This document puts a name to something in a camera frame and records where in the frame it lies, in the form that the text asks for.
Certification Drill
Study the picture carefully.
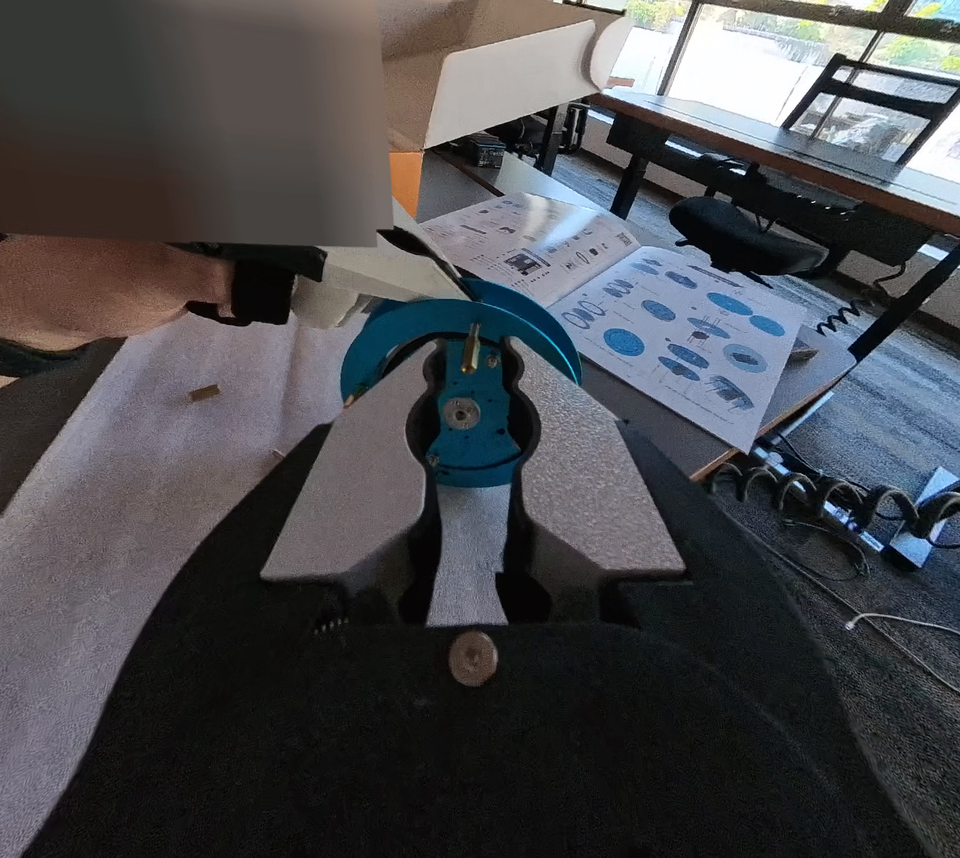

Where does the person's left forearm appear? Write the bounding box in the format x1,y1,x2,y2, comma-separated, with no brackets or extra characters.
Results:
0,236,189,355

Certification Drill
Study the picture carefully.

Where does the dark grey desk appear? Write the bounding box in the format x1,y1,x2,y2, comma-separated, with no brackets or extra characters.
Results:
0,150,859,517

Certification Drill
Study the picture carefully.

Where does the printed instruction booklet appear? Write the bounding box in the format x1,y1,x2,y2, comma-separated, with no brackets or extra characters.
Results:
420,192,811,455

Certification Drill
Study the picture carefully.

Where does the white power adapter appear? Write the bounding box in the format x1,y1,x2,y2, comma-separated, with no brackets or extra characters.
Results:
885,465,960,569

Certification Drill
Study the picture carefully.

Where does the person's left hand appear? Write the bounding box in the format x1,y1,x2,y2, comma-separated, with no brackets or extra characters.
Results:
177,255,238,326

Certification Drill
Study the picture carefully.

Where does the white foam sheet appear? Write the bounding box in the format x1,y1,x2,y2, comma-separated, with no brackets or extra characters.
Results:
0,300,519,858

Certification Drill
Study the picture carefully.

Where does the thin white cable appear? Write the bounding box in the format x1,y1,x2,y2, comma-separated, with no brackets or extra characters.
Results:
845,609,960,697

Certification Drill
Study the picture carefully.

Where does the black office chair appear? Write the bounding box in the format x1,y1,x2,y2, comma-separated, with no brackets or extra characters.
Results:
668,165,844,283

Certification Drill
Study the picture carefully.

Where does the long beige table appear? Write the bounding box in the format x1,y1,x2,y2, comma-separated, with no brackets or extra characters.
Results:
588,86,960,241

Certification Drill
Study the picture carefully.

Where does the black coiled cable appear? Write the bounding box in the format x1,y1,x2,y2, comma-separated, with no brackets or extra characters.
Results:
708,291,960,547

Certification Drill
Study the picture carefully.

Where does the large window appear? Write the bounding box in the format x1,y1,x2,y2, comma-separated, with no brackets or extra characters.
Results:
575,0,960,187

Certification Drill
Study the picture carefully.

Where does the black chair frame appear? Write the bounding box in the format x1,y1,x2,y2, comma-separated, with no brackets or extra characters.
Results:
780,54,960,172

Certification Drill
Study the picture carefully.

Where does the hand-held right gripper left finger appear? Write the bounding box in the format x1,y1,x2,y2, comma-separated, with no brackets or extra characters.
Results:
261,345,451,607

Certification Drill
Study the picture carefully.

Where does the orange cardboard box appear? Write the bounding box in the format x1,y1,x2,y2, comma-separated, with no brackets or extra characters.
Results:
375,0,636,218

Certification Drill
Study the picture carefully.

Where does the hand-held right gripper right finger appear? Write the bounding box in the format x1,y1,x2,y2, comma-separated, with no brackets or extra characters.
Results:
501,345,688,607

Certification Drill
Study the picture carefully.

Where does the blue round metal base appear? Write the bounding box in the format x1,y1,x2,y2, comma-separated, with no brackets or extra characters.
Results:
339,279,583,412

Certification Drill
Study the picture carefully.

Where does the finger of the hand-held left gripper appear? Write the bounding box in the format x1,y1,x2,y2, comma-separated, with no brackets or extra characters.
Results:
320,203,472,307
290,273,372,331

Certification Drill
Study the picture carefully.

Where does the blue disc with bearing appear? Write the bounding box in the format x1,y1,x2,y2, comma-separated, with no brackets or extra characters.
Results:
423,338,541,488

